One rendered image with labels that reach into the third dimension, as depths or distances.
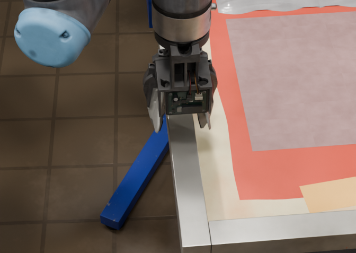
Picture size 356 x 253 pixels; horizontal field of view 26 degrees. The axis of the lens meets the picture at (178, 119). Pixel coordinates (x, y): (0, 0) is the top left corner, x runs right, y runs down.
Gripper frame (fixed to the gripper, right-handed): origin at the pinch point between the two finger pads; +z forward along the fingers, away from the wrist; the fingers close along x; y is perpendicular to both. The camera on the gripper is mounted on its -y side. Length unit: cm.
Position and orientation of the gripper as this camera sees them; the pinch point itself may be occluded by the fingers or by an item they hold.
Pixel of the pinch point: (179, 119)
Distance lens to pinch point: 114.8
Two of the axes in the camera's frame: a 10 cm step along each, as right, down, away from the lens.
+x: 10.0, -0.7, 0.6
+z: 0.0, 6.7, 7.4
